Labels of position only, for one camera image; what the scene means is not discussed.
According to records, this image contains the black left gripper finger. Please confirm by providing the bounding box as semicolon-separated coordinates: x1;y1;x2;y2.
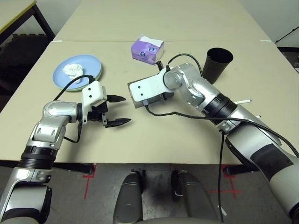
106;94;127;103
104;118;132;128

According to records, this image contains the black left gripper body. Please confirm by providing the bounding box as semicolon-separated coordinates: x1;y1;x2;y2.
87;102;109;128

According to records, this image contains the grey glasses case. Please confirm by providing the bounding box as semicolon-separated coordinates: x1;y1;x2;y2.
127;81;175;110

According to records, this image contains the blue plastic plate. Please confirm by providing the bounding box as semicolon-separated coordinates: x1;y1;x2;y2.
52;54;103;91

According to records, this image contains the white tissue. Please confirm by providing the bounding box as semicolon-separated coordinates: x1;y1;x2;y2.
62;63;85;82

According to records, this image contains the green plastic plate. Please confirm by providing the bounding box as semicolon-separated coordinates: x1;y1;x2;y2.
65;65;104;92

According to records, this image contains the purple tissue pack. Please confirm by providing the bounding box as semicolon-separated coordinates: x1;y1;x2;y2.
130;34;165;66

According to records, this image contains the black table base bar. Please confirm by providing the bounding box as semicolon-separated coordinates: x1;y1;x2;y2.
0;160;94;175
224;163;260;176

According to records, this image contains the grey robot left leg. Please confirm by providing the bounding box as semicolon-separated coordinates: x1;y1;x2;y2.
113;174;147;224

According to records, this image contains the grey robot leg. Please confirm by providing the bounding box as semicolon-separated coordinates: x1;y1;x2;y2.
113;174;147;224
171;170;219;224

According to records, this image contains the black plastic cup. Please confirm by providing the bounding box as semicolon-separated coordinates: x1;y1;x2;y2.
202;48;234;84

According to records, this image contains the grey robot right leg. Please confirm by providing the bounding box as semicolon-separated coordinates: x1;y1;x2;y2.
171;170;219;224

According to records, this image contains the black framed side table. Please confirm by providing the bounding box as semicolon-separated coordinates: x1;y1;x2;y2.
0;0;56;42

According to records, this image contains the black tripod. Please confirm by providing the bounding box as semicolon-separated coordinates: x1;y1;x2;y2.
274;25;299;44

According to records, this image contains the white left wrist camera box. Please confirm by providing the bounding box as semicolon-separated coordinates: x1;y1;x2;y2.
81;80;107;123

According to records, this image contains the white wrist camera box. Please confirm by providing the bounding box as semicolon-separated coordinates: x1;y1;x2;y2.
129;70;175;102
81;80;107;123

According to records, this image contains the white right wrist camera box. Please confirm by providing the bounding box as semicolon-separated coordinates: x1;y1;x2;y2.
129;70;175;102

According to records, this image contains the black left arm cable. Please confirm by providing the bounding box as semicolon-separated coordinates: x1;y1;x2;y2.
53;75;95;143

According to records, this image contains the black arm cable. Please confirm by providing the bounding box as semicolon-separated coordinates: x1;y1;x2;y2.
53;75;95;143
142;54;299;223

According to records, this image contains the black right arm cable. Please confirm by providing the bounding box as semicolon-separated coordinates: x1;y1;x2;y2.
142;54;299;223

